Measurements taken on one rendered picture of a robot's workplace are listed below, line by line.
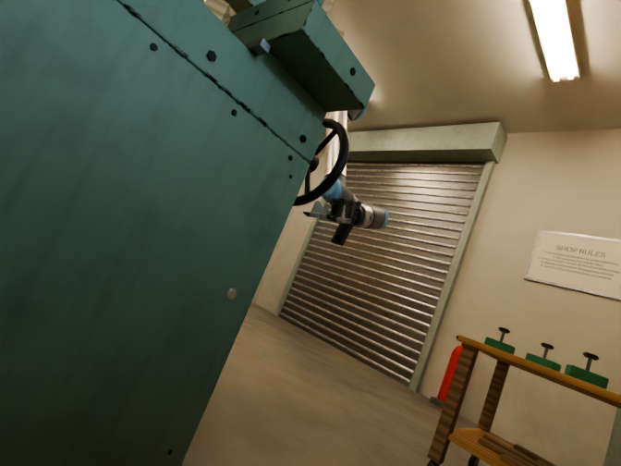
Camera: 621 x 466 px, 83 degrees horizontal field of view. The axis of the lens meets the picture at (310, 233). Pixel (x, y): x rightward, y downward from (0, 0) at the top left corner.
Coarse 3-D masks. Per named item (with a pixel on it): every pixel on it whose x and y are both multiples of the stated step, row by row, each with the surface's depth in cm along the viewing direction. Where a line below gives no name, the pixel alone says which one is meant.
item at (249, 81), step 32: (128, 0) 46; (160, 0) 49; (192, 0) 52; (160, 32) 50; (192, 32) 53; (224, 32) 56; (192, 64) 54; (224, 64) 57; (256, 64) 62; (256, 96) 63; (288, 96) 68; (288, 128) 69; (320, 128) 75
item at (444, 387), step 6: (456, 348) 299; (462, 348) 296; (456, 354) 294; (450, 360) 297; (456, 360) 293; (450, 366) 294; (456, 366) 291; (450, 372) 292; (444, 378) 294; (450, 378) 290; (444, 384) 291; (450, 384) 289; (444, 390) 289; (438, 396) 292; (444, 396) 288; (432, 402) 290; (438, 402) 287
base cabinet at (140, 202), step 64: (0, 0) 38; (64, 0) 42; (0, 64) 39; (64, 64) 43; (128, 64) 48; (0, 128) 40; (64, 128) 44; (128, 128) 49; (192, 128) 55; (256, 128) 64; (0, 192) 41; (64, 192) 45; (128, 192) 50; (192, 192) 57; (256, 192) 66; (0, 256) 42; (64, 256) 46; (128, 256) 52; (192, 256) 59; (256, 256) 69; (0, 320) 43; (64, 320) 48; (128, 320) 54; (192, 320) 61; (0, 384) 44; (64, 384) 49; (128, 384) 55; (192, 384) 64; (0, 448) 45; (64, 448) 50; (128, 448) 57
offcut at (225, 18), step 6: (210, 0) 58; (216, 0) 58; (222, 0) 58; (210, 6) 58; (216, 6) 58; (222, 6) 58; (228, 6) 59; (216, 12) 58; (222, 12) 58; (228, 12) 60; (222, 18) 58; (228, 18) 61
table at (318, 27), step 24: (264, 24) 66; (288, 24) 60; (312, 24) 58; (288, 48) 63; (312, 48) 60; (336, 48) 63; (312, 72) 67; (336, 72) 64; (360, 72) 68; (312, 96) 75; (336, 96) 71; (360, 96) 70
